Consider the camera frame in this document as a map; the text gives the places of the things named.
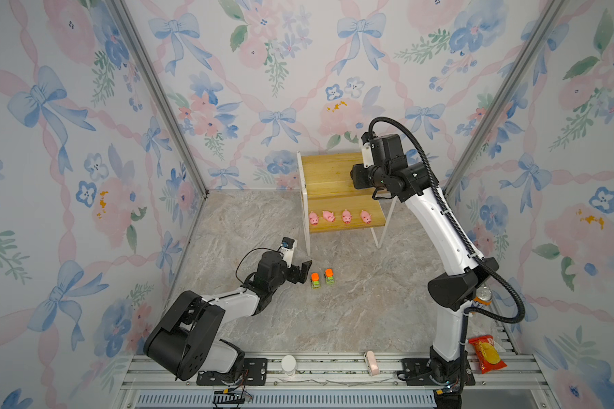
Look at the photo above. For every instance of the aluminium corner post left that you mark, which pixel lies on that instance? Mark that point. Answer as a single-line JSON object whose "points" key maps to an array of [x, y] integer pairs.
{"points": [[133, 40]]}

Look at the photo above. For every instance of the white frame wooden shelf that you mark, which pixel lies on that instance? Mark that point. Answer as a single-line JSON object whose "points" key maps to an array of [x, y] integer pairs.
{"points": [[325, 185]]}

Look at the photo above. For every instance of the red snack bag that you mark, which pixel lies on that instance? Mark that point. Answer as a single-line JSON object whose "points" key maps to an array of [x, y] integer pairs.
{"points": [[489, 358]]}

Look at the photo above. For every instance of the orange soda can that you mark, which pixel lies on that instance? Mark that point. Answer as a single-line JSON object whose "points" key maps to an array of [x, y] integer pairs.
{"points": [[484, 296]]}

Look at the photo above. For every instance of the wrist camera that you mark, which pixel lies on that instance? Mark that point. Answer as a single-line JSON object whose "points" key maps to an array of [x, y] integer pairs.
{"points": [[287, 246], [366, 145]]}

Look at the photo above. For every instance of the aluminium corner post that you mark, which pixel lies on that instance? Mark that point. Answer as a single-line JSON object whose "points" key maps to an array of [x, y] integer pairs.
{"points": [[526, 56], [133, 40]]}

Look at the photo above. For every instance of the orange green toy truck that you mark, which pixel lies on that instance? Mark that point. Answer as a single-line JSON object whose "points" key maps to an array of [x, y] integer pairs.
{"points": [[315, 280], [329, 276]]}

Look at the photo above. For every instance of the aluminium corner post right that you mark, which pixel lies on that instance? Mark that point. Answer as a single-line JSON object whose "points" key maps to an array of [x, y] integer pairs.
{"points": [[526, 56]]}

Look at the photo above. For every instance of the white round cap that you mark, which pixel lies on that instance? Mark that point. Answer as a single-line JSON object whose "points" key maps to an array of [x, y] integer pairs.
{"points": [[289, 365]]}

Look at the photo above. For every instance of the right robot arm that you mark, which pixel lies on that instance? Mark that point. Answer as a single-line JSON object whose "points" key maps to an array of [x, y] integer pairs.
{"points": [[385, 168]]}

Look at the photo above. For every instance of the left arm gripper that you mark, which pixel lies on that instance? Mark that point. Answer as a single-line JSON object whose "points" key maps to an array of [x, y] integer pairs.
{"points": [[294, 277]]}

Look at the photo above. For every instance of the pink eraser block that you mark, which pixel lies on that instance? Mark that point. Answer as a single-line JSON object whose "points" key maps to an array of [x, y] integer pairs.
{"points": [[372, 364]]}

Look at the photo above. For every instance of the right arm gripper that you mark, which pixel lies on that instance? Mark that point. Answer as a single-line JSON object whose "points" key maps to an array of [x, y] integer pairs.
{"points": [[356, 174]]}

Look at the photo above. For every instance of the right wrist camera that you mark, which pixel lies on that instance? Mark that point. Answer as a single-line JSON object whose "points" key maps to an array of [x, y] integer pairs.
{"points": [[366, 145]]}

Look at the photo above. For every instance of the pink toy pig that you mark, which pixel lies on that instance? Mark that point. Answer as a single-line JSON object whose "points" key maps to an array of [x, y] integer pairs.
{"points": [[346, 217], [328, 216], [366, 217], [313, 218]]}

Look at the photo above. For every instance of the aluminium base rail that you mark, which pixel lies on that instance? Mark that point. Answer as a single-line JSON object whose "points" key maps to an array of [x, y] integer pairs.
{"points": [[337, 381]]}

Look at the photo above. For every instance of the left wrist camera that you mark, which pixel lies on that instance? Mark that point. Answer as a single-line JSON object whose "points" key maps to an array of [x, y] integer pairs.
{"points": [[287, 246]]}

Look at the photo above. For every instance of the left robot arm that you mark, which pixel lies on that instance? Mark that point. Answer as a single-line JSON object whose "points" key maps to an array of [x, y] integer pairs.
{"points": [[185, 342]]}

